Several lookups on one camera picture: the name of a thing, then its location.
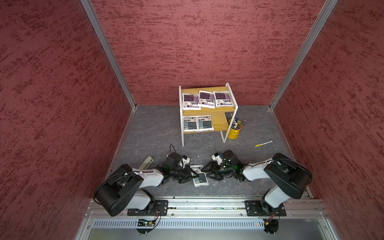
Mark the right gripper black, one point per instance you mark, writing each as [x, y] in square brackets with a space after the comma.
[211, 164]

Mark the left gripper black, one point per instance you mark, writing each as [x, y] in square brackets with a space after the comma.
[187, 176]

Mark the grey-blue coffee bag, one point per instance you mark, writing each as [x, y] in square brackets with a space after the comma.
[205, 123]
[190, 124]
[202, 179]

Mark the purple coffee bag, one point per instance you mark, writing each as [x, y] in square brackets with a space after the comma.
[190, 102]
[206, 100]
[223, 99]

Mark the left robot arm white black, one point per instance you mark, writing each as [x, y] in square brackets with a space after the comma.
[124, 189]

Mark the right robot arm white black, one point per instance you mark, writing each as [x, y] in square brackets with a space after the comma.
[291, 180]

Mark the beige eraser block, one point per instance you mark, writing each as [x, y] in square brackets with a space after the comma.
[146, 163]

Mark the yellow pen cup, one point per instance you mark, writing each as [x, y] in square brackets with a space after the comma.
[235, 127]

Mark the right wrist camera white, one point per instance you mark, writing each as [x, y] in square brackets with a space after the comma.
[217, 158]

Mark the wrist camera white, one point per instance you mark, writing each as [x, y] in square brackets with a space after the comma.
[184, 161]
[217, 158]

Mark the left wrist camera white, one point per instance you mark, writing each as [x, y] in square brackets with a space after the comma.
[184, 161]

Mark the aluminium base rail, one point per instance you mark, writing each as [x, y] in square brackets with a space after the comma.
[235, 208]

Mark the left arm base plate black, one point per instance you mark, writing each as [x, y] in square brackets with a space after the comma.
[154, 208]

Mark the yellow handled marker pen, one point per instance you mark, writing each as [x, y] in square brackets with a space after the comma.
[262, 144]

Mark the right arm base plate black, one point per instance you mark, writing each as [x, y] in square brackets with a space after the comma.
[262, 209]

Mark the wooden two-tier shelf white frame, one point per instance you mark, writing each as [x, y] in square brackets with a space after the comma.
[221, 117]

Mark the left corner aluminium post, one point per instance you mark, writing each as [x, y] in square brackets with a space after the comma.
[92, 16]

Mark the corner aluminium post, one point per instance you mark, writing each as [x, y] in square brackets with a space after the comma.
[316, 28]
[92, 16]

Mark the right corner aluminium post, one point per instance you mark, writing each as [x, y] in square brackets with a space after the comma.
[316, 28]

